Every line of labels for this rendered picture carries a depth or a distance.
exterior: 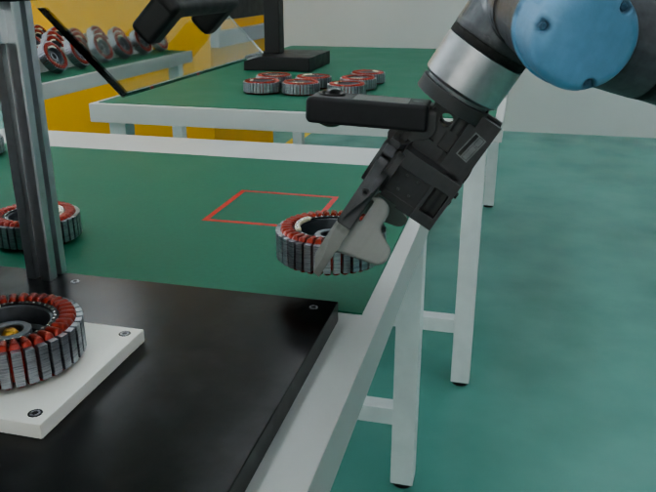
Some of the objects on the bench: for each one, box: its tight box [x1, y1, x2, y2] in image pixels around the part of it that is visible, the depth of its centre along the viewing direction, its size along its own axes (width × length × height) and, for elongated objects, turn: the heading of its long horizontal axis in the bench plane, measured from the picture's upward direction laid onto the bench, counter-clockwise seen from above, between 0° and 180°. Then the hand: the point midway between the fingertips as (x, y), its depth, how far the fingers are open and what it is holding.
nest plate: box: [0, 322, 144, 439], centre depth 59 cm, size 15×15×1 cm
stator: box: [0, 201, 82, 251], centre depth 94 cm, size 11×11×4 cm
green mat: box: [0, 144, 409, 314], centre depth 113 cm, size 94×61×1 cm, turn 76°
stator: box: [0, 292, 87, 390], centre depth 58 cm, size 11×11×4 cm
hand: (328, 246), depth 75 cm, fingers closed on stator, 13 cm apart
